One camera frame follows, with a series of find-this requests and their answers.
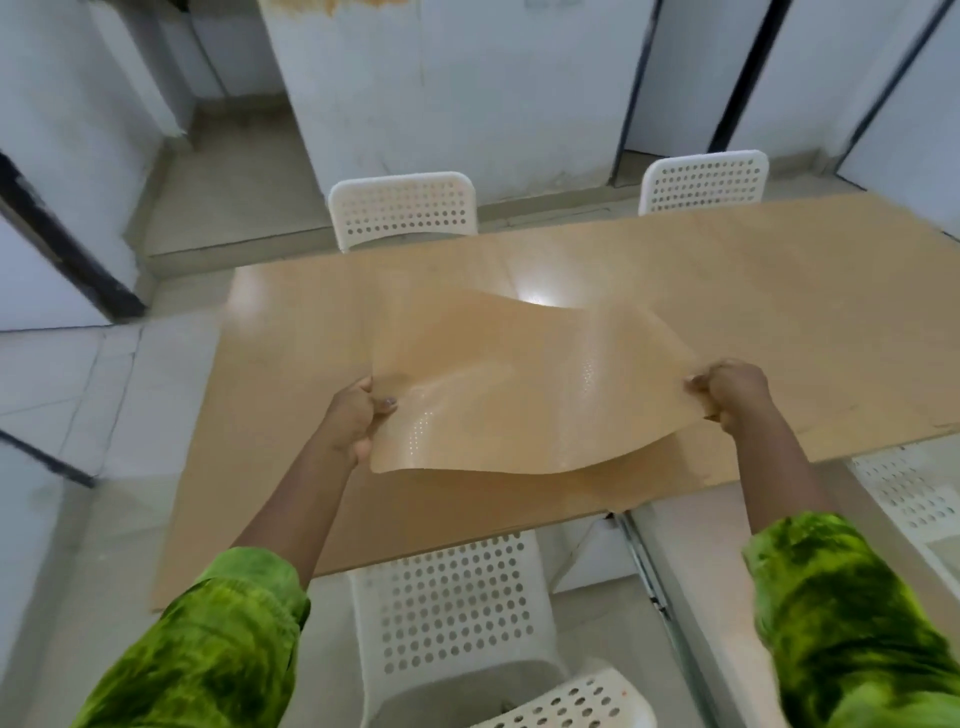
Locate person's right forearm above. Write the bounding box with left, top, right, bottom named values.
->
left=720, top=399, right=960, bottom=728

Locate tan flexible table mat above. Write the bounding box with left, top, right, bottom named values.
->
left=366, top=288, right=714, bottom=478

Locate person's left forearm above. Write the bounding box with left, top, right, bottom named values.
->
left=71, top=438, right=355, bottom=728

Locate person's left hand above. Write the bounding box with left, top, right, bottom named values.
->
left=318, top=375, right=399, bottom=471

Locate person's right hand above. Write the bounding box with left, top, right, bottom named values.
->
left=684, top=359, right=775, bottom=441

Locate white perforated plastic chair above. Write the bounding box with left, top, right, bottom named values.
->
left=345, top=530, right=659, bottom=728
left=327, top=171, right=480, bottom=255
left=846, top=442, right=960, bottom=601
left=637, top=150, right=771, bottom=217

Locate metal table leg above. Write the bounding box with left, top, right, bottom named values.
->
left=615, top=511, right=710, bottom=728

